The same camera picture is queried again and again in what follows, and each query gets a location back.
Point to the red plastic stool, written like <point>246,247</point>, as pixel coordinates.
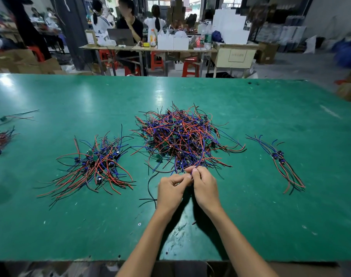
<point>157,61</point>
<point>191,67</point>
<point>106,56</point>
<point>37,53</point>

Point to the heap of blue bags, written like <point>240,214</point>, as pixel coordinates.
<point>347,54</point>

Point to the cream cabinet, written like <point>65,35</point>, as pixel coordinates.
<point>234,56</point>

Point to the person's left hand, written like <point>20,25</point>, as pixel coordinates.
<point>172,196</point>

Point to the person's right forearm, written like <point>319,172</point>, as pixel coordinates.
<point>242,245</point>

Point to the grey laptop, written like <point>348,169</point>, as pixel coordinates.
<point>121,36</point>

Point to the dark blue bag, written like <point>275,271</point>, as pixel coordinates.
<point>217,36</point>

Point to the brown cardboard box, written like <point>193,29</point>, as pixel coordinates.
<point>266,53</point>

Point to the dark pillar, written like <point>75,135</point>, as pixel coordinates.
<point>71,28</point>

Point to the long wooden work table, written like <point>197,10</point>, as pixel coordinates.
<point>146,47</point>

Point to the stack of white boxes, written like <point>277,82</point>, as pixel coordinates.
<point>230,26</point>

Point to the person's left forearm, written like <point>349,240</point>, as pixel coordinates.
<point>144,248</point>

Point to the row of white containers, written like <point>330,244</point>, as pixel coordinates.
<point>172,41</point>

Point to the row of cardboard boxes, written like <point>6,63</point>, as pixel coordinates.
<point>22,63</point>

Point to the person's right hand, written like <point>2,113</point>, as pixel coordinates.
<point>205,190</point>

